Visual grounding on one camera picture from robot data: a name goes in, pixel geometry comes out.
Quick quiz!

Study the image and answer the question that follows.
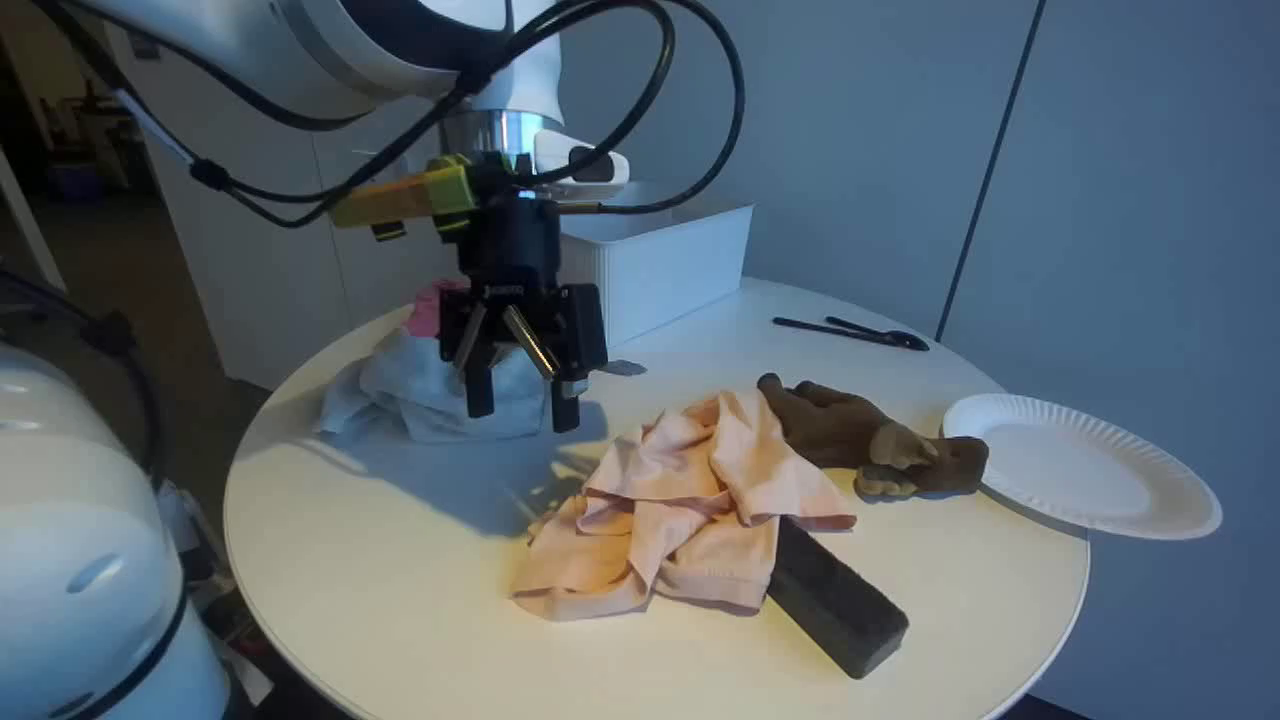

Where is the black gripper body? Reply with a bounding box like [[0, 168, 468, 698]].
[[457, 153, 572, 315]]

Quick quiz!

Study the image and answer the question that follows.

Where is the black rectangular block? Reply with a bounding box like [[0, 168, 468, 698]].
[[768, 515, 910, 684]]

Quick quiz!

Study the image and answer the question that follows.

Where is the yellow wrist camera box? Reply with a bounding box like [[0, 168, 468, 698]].
[[329, 153, 479, 246]]

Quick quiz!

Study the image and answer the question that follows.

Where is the thin black pen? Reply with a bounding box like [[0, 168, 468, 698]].
[[768, 311, 910, 347]]

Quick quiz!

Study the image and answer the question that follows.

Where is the white paper plate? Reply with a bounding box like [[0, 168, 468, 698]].
[[939, 386, 1229, 542]]

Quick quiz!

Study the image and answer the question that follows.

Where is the pink cloth garment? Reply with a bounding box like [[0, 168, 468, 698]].
[[402, 277, 465, 345]]

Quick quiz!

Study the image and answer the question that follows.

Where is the white plastic basket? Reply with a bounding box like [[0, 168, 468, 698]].
[[554, 194, 755, 350]]

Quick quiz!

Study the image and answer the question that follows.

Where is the white knitted towel cloth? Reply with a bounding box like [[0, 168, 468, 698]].
[[316, 323, 554, 442]]

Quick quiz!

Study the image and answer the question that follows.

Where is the peach cloth garment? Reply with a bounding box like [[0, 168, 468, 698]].
[[506, 386, 860, 625]]

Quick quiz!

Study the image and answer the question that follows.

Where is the thick black base cable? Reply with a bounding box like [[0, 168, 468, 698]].
[[0, 262, 169, 475]]

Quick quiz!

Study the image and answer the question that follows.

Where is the brown plush toy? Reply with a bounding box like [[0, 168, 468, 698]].
[[751, 369, 990, 504]]

